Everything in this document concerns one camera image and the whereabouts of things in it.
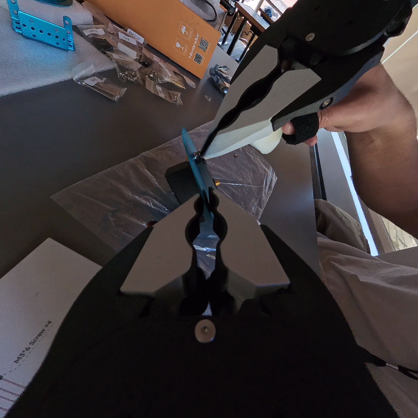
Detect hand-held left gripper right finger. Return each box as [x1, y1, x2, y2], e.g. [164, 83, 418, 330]
[209, 190, 291, 302]

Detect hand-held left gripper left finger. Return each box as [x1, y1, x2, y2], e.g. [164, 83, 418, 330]
[120, 193, 204, 298]

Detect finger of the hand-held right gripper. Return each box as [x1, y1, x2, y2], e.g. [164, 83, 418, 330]
[199, 44, 283, 155]
[200, 69, 323, 161]

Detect black servo motor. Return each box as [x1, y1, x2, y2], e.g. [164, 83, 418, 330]
[165, 163, 220, 207]

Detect blue round metal plate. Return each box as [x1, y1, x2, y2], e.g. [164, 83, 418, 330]
[181, 127, 217, 226]

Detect dark grey desk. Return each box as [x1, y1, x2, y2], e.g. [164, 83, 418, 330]
[0, 7, 328, 282]

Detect person's right hand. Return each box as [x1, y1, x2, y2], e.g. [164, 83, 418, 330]
[281, 59, 418, 146]

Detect dark blue plastic bundle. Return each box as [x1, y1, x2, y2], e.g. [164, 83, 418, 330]
[209, 63, 233, 94]

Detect beige window blinds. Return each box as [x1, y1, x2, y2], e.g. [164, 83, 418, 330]
[380, 20, 418, 86]

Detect clear plastic bag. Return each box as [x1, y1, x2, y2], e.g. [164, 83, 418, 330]
[51, 122, 278, 262]

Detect orange cardboard box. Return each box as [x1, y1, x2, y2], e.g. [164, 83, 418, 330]
[83, 0, 221, 79]

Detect pile of clear hardware bags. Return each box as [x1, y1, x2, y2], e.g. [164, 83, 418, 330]
[72, 24, 197, 106]

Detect white instruction sheet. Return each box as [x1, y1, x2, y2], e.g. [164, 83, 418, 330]
[0, 237, 103, 416]

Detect white foam sheet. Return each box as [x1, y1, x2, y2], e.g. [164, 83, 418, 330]
[0, 0, 119, 97]

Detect black curved cable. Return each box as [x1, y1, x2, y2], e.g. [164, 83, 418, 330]
[202, 0, 218, 22]

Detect black lanyard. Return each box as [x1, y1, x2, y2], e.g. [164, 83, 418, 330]
[365, 354, 418, 381]

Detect blue metal U bracket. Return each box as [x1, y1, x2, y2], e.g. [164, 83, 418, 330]
[7, 0, 76, 52]

